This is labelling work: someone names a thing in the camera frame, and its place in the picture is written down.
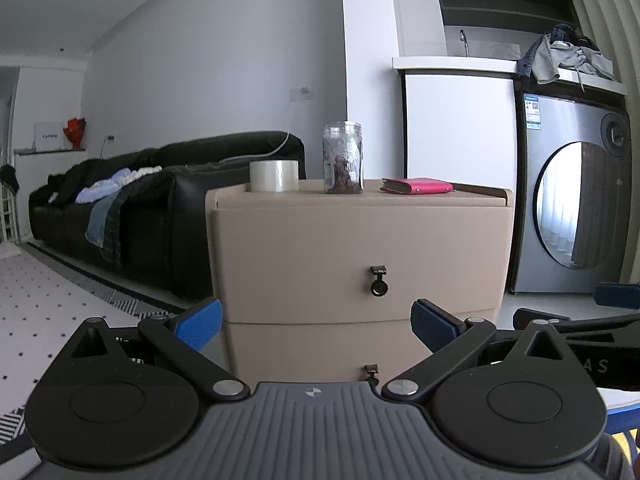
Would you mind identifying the black top drawer ring handle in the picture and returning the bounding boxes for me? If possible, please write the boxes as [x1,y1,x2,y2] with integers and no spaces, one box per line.
[370,266,390,298]

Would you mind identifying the black drawer ring handle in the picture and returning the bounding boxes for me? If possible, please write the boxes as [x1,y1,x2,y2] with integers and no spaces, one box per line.
[363,363,380,387]
[370,266,390,298]

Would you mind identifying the beige plastic drawer cabinet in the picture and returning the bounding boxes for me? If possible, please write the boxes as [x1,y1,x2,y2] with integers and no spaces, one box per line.
[205,180,514,385]

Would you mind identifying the silver washing machine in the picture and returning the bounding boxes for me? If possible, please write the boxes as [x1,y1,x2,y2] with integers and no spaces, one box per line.
[508,91,631,294]

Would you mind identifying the black leather sofa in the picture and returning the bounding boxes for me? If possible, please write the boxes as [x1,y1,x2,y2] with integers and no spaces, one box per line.
[28,131,305,300]

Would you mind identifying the white dotted floor rug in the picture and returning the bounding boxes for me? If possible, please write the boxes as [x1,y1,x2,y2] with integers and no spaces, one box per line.
[0,242,172,446]

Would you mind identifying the pink wallet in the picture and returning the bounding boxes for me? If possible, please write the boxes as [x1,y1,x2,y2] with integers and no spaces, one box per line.
[380,178,454,195]

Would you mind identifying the clothes pile on sofa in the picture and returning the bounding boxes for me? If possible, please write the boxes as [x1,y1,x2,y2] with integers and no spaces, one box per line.
[75,166,162,248]

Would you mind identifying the clear tape roll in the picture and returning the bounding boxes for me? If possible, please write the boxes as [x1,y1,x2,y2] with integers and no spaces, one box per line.
[250,160,298,193]

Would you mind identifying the white cabinet under counter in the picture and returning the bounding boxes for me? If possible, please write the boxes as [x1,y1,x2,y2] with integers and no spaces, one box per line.
[402,71,520,196]

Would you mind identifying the glass jar with dried fruit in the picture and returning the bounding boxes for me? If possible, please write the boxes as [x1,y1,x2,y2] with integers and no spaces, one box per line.
[322,122,363,194]

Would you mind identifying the red object on shelf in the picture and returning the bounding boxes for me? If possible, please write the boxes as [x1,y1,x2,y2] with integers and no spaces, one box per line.
[63,118,86,150]

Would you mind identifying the white box on shelf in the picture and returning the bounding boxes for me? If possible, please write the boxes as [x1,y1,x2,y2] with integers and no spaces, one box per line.
[34,122,65,153]

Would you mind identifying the grey clothes on counter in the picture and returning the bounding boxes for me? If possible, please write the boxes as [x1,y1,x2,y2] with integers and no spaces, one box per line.
[515,24,616,84]

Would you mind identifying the white countertop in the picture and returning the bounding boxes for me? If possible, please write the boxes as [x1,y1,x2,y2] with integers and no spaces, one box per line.
[392,56,627,96]

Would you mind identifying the chrome faucet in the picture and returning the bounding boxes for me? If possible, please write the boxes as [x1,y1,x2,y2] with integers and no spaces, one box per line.
[459,29,471,58]

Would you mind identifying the black bottom drawer ring handle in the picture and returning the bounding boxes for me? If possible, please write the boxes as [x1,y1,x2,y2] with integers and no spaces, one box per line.
[363,363,380,387]

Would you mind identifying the white charging cable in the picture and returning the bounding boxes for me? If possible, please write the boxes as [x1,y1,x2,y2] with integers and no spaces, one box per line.
[219,98,296,164]

